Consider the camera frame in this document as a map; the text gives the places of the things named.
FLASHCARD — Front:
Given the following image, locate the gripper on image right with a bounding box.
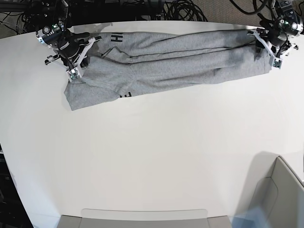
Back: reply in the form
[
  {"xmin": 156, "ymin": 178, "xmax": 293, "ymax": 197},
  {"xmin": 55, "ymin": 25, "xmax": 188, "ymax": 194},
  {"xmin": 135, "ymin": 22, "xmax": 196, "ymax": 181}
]
[{"xmin": 247, "ymin": 28, "xmax": 297, "ymax": 59}]

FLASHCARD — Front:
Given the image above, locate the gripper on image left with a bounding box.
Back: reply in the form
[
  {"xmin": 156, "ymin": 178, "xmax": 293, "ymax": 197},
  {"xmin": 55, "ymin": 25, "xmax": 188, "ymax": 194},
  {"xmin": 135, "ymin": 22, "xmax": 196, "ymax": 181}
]
[{"xmin": 45, "ymin": 30, "xmax": 101, "ymax": 70}]

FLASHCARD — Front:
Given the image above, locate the grey T-shirt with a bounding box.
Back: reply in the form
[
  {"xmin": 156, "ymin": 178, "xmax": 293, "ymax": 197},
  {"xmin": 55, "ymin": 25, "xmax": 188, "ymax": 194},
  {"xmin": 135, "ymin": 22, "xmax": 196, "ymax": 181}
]
[{"xmin": 65, "ymin": 30, "xmax": 271, "ymax": 110}]

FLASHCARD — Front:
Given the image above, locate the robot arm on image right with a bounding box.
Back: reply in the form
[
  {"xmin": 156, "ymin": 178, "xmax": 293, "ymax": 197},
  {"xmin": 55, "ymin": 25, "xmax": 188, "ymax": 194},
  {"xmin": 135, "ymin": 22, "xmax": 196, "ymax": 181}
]
[{"xmin": 256, "ymin": 0, "xmax": 304, "ymax": 57}]

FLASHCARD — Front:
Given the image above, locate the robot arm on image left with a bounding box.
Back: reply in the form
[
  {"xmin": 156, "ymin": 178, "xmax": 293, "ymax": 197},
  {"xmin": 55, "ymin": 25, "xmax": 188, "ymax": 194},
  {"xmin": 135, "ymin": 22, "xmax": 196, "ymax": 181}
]
[{"xmin": 33, "ymin": 0, "xmax": 101, "ymax": 70}]

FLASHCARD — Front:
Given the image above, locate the grey bin at right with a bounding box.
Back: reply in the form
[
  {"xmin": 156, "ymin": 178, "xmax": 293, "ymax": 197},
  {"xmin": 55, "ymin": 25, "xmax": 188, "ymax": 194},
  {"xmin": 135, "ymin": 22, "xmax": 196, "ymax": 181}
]
[{"xmin": 248, "ymin": 156, "xmax": 304, "ymax": 228}]

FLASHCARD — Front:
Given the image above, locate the grey bin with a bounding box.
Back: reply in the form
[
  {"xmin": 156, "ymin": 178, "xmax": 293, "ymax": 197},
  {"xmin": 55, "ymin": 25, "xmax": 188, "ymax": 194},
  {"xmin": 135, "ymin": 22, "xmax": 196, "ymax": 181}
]
[
  {"xmin": 57, "ymin": 209, "xmax": 232, "ymax": 228},
  {"xmin": 248, "ymin": 156, "xmax": 304, "ymax": 228}
]

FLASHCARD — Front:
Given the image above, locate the grey bin at bottom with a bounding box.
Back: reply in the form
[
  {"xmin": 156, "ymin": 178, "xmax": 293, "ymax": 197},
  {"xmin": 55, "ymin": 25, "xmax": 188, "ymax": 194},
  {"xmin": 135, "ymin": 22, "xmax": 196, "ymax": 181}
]
[{"xmin": 57, "ymin": 209, "xmax": 232, "ymax": 228}]

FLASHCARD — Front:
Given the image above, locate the blue translucent object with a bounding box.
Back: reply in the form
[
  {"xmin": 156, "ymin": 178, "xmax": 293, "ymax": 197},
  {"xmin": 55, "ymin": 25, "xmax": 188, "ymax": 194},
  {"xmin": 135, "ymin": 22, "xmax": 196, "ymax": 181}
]
[{"xmin": 230, "ymin": 207, "xmax": 269, "ymax": 228}]

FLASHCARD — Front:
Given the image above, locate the white camera box image left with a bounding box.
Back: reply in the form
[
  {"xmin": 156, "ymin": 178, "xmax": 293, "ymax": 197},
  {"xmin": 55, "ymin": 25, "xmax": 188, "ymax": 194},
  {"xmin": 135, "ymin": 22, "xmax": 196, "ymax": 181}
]
[{"xmin": 66, "ymin": 67, "xmax": 83, "ymax": 82}]

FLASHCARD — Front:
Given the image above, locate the white camera box image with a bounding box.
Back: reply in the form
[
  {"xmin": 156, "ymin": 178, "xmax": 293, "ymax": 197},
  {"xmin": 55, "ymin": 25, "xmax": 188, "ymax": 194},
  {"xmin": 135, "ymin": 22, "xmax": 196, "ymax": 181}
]
[
  {"xmin": 66, "ymin": 67, "xmax": 83, "ymax": 82},
  {"xmin": 269, "ymin": 57, "xmax": 283, "ymax": 69}
]

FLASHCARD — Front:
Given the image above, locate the white camera box image right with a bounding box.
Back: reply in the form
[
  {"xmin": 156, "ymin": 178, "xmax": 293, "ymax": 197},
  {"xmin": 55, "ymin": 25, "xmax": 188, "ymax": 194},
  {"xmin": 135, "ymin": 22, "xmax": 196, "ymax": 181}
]
[{"xmin": 269, "ymin": 57, "xmax": 283, "ymax": 69}]

